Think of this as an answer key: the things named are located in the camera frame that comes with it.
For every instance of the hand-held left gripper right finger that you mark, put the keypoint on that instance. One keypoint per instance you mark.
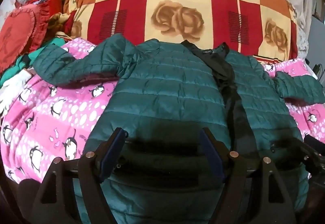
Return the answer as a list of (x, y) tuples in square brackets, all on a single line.
[(212, 153)]

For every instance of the teal green cloth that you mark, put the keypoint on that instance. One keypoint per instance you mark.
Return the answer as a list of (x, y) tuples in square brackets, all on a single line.
[(15, 66)]

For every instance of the teal quilted puffer jacket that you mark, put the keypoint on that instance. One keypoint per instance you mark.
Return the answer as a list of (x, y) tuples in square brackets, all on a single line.
[(165, 92)]

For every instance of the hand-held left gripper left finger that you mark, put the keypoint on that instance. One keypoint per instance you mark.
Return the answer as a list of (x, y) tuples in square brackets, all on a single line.
[(111, 155)]

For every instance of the pink penguin print blanket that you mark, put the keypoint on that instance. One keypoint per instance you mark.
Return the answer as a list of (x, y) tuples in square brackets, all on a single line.
[(50, 117)]

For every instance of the white cloth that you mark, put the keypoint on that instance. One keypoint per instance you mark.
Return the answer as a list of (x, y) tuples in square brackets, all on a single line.
[(12, 89)]

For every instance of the red heart-shaped ruffled pillow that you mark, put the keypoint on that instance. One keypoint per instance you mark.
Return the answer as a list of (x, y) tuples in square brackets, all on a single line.
[(17, 36)]

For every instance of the red rose patterned quilt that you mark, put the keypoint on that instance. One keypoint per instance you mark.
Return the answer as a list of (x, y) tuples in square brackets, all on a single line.
[(177, 6)]

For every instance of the red garment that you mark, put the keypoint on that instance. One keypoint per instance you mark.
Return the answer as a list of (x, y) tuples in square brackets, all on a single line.
[(54, 2)]

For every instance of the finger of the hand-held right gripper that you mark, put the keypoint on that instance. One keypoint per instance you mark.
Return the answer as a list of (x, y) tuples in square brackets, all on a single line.
[(314, 155)]

